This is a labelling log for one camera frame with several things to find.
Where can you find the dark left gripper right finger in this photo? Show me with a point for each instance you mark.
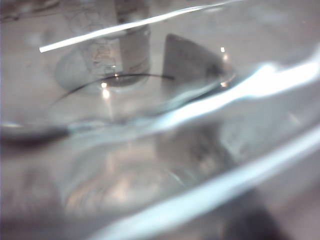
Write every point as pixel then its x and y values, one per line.
pixel 255 225

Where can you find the clear plastic cup white sticker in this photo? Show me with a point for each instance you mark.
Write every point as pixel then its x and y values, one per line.
pixel 175 140

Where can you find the clear plastic cup printed checkboxes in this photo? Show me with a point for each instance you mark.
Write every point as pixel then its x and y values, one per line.
pixel 102 55

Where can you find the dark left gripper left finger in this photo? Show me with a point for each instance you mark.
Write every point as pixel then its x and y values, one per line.
pixel 22 200

